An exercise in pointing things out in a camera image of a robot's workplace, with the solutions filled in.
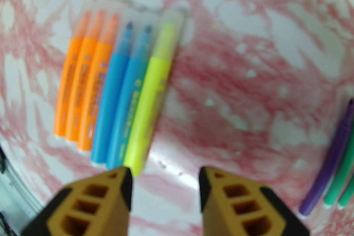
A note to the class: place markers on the ochre right gripper right finger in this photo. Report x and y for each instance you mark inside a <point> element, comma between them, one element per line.
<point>243,210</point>

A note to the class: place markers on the blue marker pen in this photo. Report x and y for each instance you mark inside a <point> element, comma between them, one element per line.
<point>107,107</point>
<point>124,113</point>

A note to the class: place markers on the ochre right gripper left finger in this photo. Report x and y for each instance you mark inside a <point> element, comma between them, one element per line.
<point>91,210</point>

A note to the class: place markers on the orange marker pen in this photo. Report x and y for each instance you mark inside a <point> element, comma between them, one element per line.
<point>66,85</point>
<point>95,91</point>
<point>80,85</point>

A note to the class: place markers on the green marker pen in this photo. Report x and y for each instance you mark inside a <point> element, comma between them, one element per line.
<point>349,196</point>
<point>341,176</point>

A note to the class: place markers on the yellow marker pen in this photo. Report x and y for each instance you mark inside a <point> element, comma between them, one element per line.
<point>146,113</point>

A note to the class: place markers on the purple marker pen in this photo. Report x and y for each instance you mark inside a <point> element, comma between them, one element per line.
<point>329,165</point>

